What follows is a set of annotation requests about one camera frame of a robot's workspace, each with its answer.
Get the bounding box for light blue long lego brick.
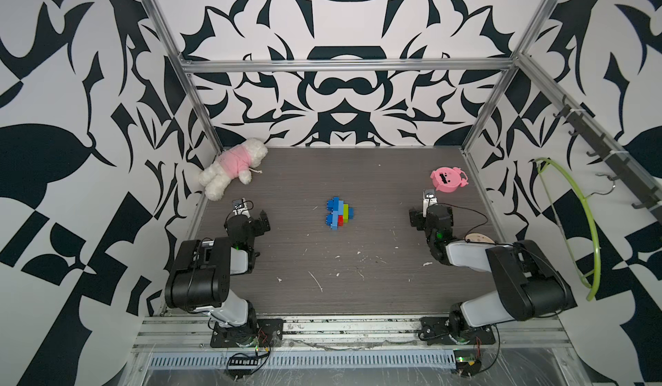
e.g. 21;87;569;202
325;213;342;230

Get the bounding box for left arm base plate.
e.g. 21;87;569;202
210;319;284;348

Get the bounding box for beige round clock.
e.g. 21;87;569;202
465;232;495;244

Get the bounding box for black wall hook rack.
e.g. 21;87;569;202
551;96;661;221

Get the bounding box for pink pig alarm clock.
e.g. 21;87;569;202
430;167;468;193

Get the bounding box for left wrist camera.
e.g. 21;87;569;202
232;198;254;217

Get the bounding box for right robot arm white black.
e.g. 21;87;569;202
409;204;577;336

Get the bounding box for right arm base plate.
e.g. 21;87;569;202
417;312;497;346

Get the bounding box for white plush toy pink shirt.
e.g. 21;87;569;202
198;139;268;201

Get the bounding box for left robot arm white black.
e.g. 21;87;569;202
165;211;271;335

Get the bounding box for white vented cable duct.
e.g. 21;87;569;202
149;349;456;370

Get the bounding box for dark blue long lego brick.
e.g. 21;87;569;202
326;197;344;213

